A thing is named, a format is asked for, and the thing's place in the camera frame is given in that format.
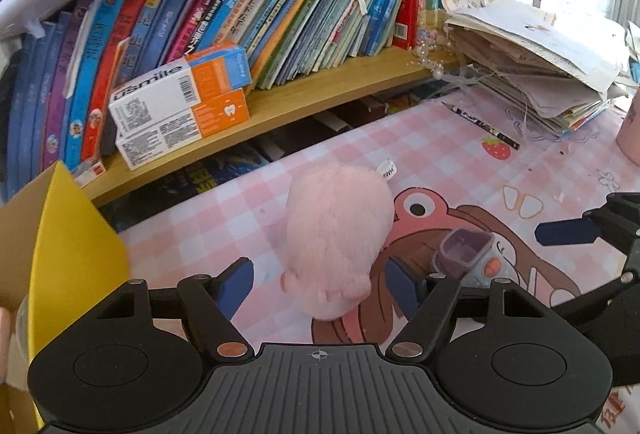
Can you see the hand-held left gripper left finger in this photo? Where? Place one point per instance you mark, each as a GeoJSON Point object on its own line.
{"type": "Point", "coordinates": [236, 285]}

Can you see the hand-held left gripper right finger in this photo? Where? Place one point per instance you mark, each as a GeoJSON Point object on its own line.
{"type": "Point", "coordinates": [401, 288]}

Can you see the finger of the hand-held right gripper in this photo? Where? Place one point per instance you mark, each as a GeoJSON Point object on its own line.
{"type": "Point", "coordinates": [565, 232]}
{"type": "Point", "coordinates": [600, 296]}

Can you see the pink plush toy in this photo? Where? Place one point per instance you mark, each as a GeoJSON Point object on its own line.
{"type": "Point", "coordinates": [335, 229]}

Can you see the yellow cardboard box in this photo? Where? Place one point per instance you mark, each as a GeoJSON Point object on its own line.
{"type": "Point", "coordinates": [65, 234]}

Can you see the small purple grey toy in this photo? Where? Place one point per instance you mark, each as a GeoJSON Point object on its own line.
{"type": "Point", "coordinates": [465, 249]}

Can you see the pink cup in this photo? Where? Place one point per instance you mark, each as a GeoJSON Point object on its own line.
{"type": "Point", "coordinates": [631, 128]}

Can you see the black patterned pencil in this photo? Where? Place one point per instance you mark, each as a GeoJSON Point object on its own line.
{"type": "Point", "coordinates": [480, 126]}

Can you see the white orange carton box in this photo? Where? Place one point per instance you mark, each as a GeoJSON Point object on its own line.
{"type": "Point", "coordinates": [175, 133]}
{"type": "Point", "coordinates": [170, 88]}

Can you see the messy stack of papers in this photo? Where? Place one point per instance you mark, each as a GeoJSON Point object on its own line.
{"type": "Point", "coordinates": [540, 58]}

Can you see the wooden shelf board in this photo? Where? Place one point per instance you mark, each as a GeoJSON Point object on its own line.
{"type": "Point", "coordinates": [310, 96]}

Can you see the row of colourful books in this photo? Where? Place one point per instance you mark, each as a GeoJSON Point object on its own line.
{"type": "Point", "coordinates": [280, 3]}

